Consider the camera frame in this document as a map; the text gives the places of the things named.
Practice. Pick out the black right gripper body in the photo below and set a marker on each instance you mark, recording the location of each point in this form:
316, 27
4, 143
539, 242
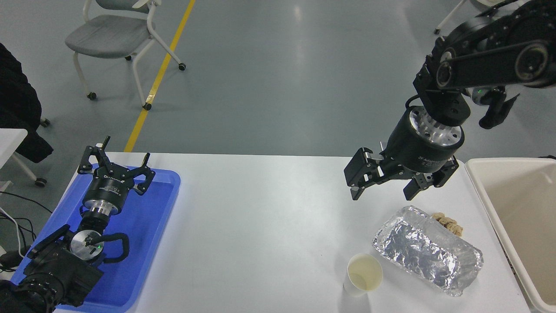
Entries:
412, 152

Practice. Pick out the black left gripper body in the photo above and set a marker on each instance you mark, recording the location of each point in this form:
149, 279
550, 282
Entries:
108, 184

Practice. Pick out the white paper cup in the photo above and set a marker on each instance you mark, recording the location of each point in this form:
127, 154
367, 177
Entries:
365, 269

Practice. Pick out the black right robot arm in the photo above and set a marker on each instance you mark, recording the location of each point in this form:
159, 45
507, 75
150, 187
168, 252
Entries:
486, 65

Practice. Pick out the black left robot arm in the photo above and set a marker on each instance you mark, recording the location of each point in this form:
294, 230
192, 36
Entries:
56, 269

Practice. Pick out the crumpled tan paper ball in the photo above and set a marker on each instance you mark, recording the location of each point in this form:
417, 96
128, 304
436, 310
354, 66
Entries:
449, 225

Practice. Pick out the blue plastic tray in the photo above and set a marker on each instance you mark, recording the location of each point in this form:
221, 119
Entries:
147, 226

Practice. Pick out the crumpled silver foil tray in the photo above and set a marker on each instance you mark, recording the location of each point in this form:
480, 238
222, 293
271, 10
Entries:
425, 252

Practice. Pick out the white side table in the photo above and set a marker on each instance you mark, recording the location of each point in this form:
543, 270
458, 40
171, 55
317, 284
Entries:
8, 143

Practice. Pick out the person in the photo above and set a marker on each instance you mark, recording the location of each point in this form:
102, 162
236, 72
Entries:
17, 104

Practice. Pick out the large pale plastic bin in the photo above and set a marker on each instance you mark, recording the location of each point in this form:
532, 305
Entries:
521, 208

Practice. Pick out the grey chair with white frame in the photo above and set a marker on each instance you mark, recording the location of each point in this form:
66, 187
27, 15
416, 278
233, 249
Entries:
437, 31
108, 37

